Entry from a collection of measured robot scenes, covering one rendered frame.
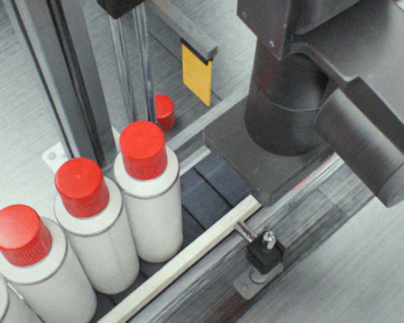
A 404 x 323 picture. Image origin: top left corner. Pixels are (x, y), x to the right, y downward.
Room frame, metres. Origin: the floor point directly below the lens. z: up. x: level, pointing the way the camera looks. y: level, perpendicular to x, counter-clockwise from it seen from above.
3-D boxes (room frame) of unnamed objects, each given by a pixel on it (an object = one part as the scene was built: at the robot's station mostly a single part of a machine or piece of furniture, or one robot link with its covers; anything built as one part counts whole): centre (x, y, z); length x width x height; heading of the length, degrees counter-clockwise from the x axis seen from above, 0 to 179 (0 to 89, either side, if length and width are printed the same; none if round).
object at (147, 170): (0.22, 0.05, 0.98); 0.05 x 0.05 x 0.20
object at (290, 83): (0.22, -0.06, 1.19); 0.07 x 0.06 x 0.07; 37
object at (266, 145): (0.22, -0.05, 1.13); 0.10 x 0.07 x 0.07; 133
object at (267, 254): (0.20, -0.06, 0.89); 0.03 x 0.03 x 0.12; 43
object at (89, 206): (0.19, 0.09, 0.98); 0.05 x 0.05 x 0.20
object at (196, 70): (0.27, 0.01, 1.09); 0.03 x 0.01 x 0.06; 43
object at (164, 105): (0.39, 0.06, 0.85); 0.03 x 0.03 x 0.03
